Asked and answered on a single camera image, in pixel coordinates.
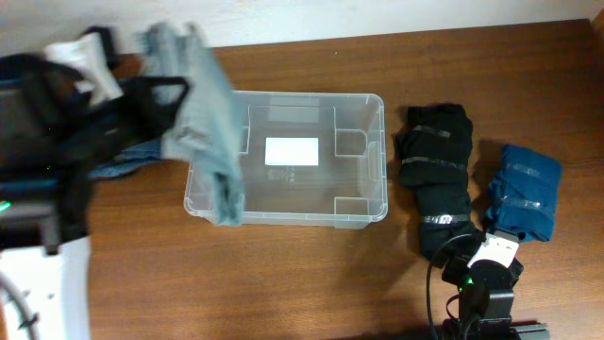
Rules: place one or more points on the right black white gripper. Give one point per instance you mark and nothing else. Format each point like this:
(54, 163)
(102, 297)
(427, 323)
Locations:
(461, 265)

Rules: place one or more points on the white label in container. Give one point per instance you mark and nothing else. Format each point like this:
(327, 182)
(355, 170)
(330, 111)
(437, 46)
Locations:
(291, 152)

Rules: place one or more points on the clear plastic storage container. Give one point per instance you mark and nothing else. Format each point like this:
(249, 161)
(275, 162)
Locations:
(347, 190)

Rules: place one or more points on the dark blue jeans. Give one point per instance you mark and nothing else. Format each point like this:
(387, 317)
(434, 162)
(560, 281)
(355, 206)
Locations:
(129, 161)

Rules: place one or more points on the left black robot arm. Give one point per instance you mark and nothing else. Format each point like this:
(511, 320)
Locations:
(45, 256)

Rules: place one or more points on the light blue jeans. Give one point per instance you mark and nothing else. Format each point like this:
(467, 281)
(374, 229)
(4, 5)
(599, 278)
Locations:
(208, 130)

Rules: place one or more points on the blue taped garment roll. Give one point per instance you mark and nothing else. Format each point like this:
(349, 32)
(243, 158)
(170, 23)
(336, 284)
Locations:
(524, 193)

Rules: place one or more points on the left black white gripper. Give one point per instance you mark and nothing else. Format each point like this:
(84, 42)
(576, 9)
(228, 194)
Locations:
(163, 112)

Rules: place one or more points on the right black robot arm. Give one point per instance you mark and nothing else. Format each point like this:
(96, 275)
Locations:
(483, 268)

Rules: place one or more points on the black taped garment roll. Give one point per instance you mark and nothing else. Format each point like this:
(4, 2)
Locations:
(445, 212)
(436, 147)

